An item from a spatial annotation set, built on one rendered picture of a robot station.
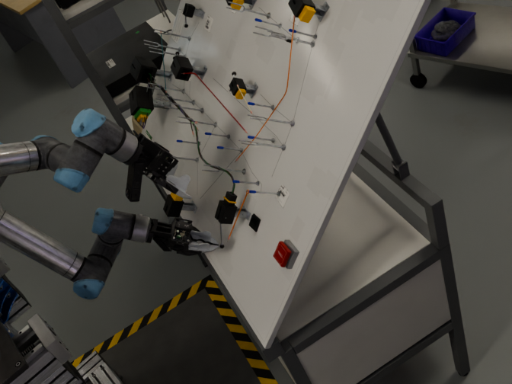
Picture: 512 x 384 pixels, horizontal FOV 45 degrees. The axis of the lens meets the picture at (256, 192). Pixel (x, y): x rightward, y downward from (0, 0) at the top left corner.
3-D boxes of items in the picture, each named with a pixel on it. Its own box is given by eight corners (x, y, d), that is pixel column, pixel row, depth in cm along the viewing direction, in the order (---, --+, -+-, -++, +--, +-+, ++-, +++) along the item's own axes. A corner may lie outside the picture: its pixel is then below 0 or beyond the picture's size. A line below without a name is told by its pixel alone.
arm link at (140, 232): (129, 244, 177) (133, 217, 181) (145, 246, 178) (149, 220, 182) (132, 235, 171) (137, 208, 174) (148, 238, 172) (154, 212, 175)
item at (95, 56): (109, 101, 252) (101, 88, 248) (88, 68, 278) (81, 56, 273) (178, 62, 256) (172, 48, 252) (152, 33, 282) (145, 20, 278)
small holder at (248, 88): (250, 68, 187) (229, 65, 183) (259, 89, 182) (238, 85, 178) (243, 80, 190) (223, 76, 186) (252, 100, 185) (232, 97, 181)
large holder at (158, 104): (169, 72, 236) (133, 65, 228) (174, 112, 230) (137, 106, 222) (161, 81, 241) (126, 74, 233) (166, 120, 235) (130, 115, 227)
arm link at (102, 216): (94, 216, 179) (97, 200, 172) (132, 224, 181) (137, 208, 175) (89, 239, 174) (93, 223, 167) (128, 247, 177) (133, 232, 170)
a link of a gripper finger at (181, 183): (203, 187, 163) (175, 167, 160) (190, 204, 164) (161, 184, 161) (201, 184, 166) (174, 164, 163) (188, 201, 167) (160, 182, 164)
